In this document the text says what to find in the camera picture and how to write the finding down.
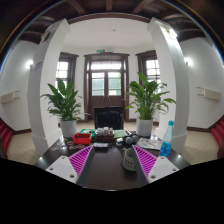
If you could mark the printed magazine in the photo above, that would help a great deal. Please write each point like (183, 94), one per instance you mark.
(148, 143)

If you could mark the red box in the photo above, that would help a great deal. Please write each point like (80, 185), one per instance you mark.
(82, 139)

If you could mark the leafy plant in white pot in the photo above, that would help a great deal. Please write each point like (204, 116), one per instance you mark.
(146, 100)
(65, 103)

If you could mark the dark-framed window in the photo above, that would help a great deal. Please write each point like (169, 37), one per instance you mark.
(62, 71)
(151, 68)

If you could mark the dark wooden double door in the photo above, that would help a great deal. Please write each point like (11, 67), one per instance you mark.
(106, 100)

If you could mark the white wall heater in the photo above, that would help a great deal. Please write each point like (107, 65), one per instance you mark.
(8, 97)
(210, 94)

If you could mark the clear blue-capped drink bottle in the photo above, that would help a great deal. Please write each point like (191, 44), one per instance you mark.
(166, 143)

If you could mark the brown box with white items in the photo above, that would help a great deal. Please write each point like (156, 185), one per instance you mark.
(105, 136)

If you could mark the red carpeted staircase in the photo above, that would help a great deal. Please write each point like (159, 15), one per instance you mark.
(5, 135)
(218, 131)

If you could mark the small black device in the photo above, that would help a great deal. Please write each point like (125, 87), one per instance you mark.
(100, 145)

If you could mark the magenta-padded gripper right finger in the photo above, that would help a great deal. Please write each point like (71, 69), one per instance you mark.
(163, 166)

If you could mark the black chair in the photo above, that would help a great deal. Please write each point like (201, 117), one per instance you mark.
(108, 119)

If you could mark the green exit sign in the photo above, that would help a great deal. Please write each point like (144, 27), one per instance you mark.
(100, 50)

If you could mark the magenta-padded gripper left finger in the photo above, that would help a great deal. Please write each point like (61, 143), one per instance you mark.
(63, 166)

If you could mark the green cloth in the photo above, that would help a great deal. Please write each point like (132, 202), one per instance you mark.
(120, 133)

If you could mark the dark wooden stair post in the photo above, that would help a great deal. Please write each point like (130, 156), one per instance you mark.
(2, 148)
(221, 150)

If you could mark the grey round microphone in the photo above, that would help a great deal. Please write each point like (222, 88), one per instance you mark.
(128, 140)
(135, 138)

